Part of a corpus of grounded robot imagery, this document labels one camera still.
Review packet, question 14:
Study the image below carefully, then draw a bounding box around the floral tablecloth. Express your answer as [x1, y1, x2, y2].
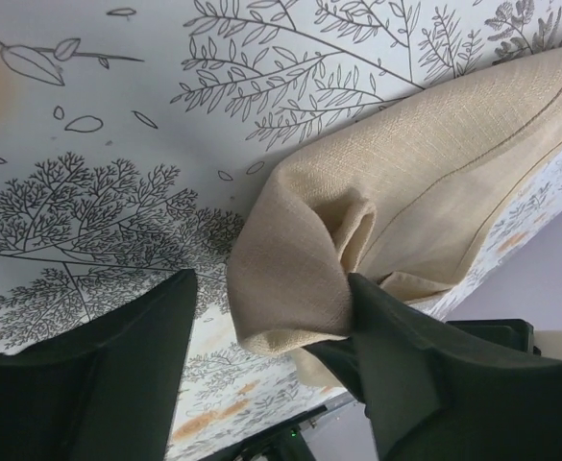
[0, 1, 562, 460]

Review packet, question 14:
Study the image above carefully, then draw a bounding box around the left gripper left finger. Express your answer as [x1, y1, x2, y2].
[0, 270, 198, 460]

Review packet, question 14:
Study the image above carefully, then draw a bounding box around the beige cloth napkin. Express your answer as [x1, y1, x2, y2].
[227, 48, 562, 387]

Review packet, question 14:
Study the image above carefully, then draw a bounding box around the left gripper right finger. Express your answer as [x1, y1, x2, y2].
[349, 274, 562, 460]

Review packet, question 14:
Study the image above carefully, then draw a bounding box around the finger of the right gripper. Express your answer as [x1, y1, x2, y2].
[306, 319, 538, 399]

